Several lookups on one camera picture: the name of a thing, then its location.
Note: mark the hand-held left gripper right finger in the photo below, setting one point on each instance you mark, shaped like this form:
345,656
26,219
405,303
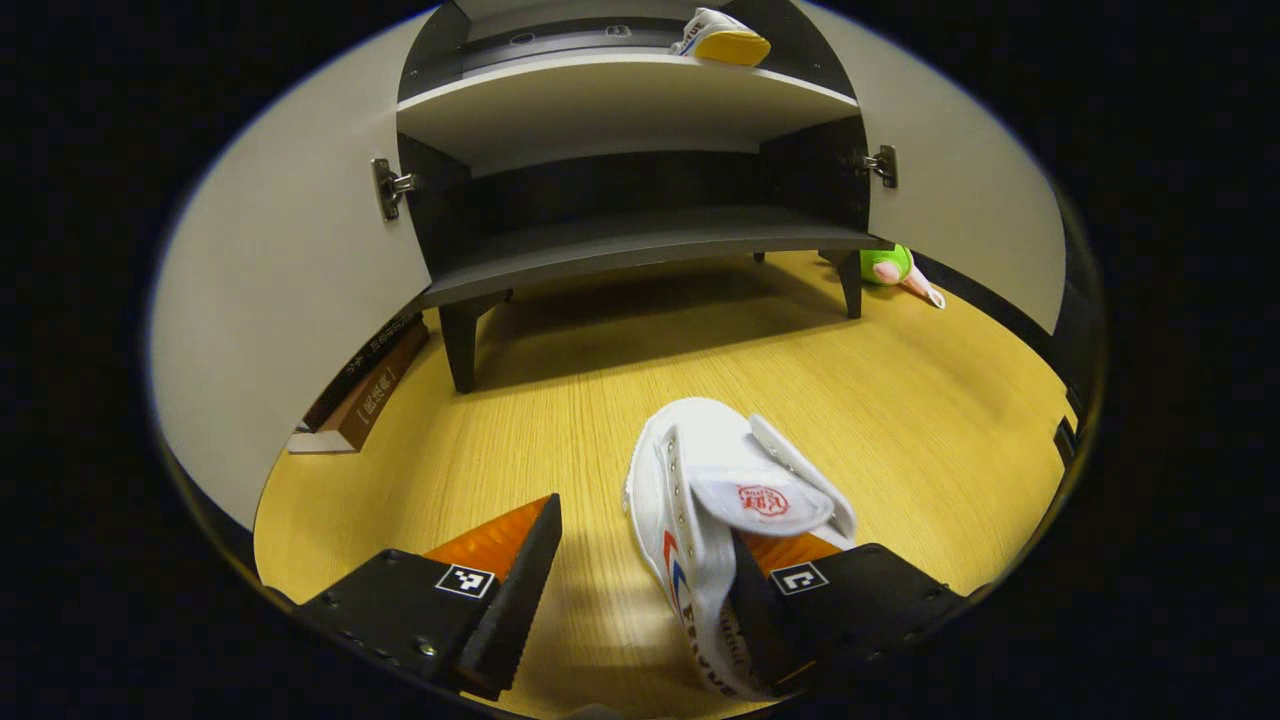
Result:
760,620

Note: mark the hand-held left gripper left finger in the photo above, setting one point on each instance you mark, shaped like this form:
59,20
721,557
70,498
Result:
510,610

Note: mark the white canvas shoe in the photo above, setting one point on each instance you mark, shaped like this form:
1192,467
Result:
710,460
725,42

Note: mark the grey shoe cabinet door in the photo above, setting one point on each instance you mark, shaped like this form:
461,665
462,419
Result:
290,270
960,190

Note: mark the grey shoe cabinet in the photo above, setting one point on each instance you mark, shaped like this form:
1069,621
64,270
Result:
620,110

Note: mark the brown book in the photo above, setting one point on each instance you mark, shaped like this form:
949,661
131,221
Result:
370,405

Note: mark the black book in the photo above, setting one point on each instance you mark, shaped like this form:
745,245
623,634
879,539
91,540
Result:
365,365

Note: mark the green and pink plush toy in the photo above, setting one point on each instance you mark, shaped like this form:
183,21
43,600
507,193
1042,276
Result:
885,265

